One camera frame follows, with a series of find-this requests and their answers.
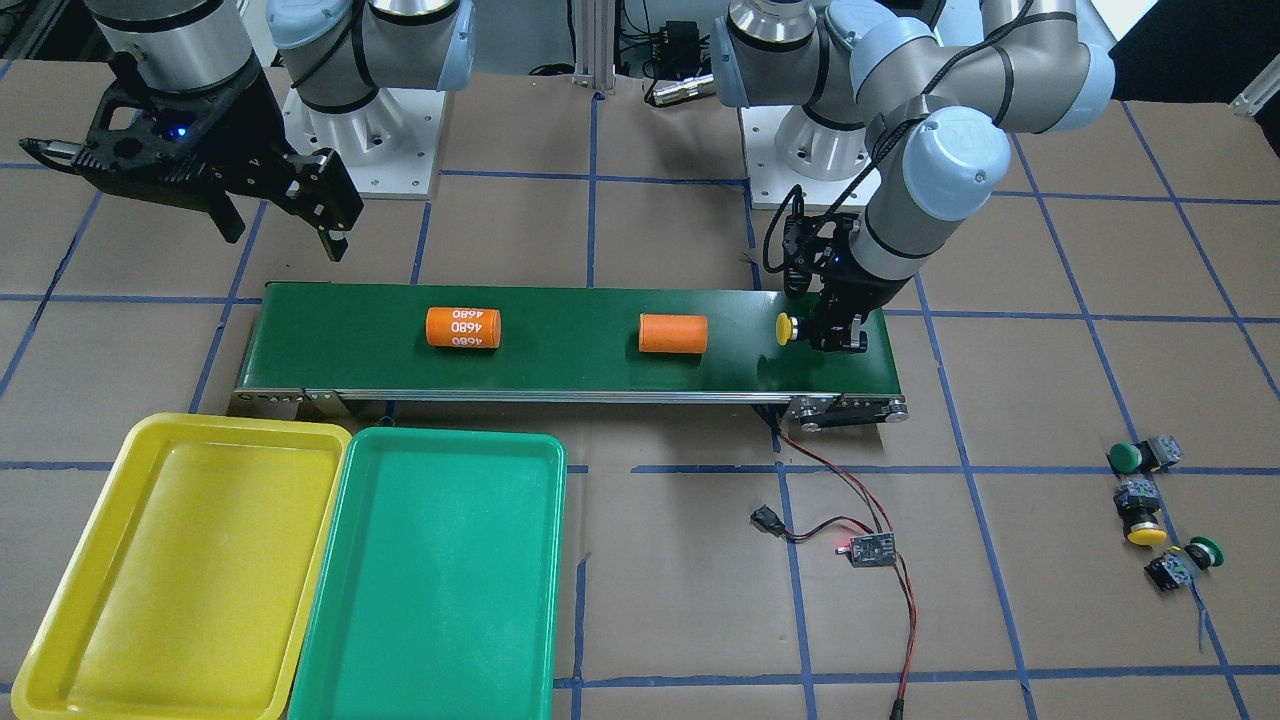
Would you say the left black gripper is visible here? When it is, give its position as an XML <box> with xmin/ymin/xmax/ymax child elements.
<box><xmin>764</xmin><ymin>186</ymin><xmax>869</xmax><ymax>354</ymax></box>

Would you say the aluminium frame post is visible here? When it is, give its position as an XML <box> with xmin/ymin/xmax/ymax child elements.
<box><xmin>570</xmin><ymin>0</ymin><xmax>618</xmax><ymax>96</ymax></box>

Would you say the green button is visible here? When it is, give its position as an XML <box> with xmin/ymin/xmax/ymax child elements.
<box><xmin>1106</xmin><ymin>436</ymin><xmax>1184</xmax><ymax>475</ymax></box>
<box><xmin>1143</xmin><ymin>536</ymin><xmax>1226</xmax><ymax>592</ymax></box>

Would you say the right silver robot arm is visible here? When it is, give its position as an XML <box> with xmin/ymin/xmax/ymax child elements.
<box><xmin>19</xmin><ymin>1</ymin><xmax>475</xmax><ymax>263</ymax></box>

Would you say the green conveyor belt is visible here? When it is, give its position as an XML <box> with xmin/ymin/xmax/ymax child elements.
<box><xmin>230</xmin><ymin>282</ymin><xmax>908</xmax><ymax>429</ymax></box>

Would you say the plain orange cylinder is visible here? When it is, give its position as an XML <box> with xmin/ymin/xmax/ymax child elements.
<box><xmin>637</xmin><ymin>313</ymin><xmax>709</xmax><ymax>355</ymax></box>

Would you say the green plastic tray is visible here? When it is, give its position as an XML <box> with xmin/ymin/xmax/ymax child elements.
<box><xmin>287</xmin><ymin>427</ymin><xmax>567</xmax><ymax>719</ymax></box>

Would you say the orange cylinder with 4680 print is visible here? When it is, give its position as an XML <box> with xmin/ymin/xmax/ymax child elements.
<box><xmin>424</xmin><ymin>306</ymin><xmax>502</xmax><ymax>350</ymax></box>

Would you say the yellow plastic tray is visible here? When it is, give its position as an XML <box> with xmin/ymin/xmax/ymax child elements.
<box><xmin>12</xmin><ymin>413</ymin><xmax>351</xmax><ymax>719</ymax></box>

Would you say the red black wire with board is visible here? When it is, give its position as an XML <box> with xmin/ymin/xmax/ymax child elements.
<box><xmin>750</xmin><ymin>400</ymin><xmax>919</xmax><ymax>720</ymax></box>

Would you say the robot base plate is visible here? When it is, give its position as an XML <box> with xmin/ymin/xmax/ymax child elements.
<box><xmin>283</xmin><ymin>88</ymin><xmax>451</xmax><ymax>200</ymax></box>
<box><xmin>739</xmin><ymin>106</ymin><xmax>870</xmax><ymax>210</ymax></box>

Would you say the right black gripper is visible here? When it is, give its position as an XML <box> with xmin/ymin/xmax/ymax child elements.
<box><xmin>20</xmin><ymin>70</ymin><xmax>364</xmax><ymax>263</ymax></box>

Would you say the yellow button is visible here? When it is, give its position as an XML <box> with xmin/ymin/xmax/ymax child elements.
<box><xmin>774</xmin><ymin>313</ymin><xmax>820</xmax><ymax>347</ymax></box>
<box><xmin>1114</xmin><ymin>478</ymin><xmax>1169</xmax><ymax>547</ymax></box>

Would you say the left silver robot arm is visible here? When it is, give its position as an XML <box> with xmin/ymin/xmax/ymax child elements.
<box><xmin>710</xmin><ymin>1</ymin><xmax>1116</xmax><ymax>354</ymax></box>

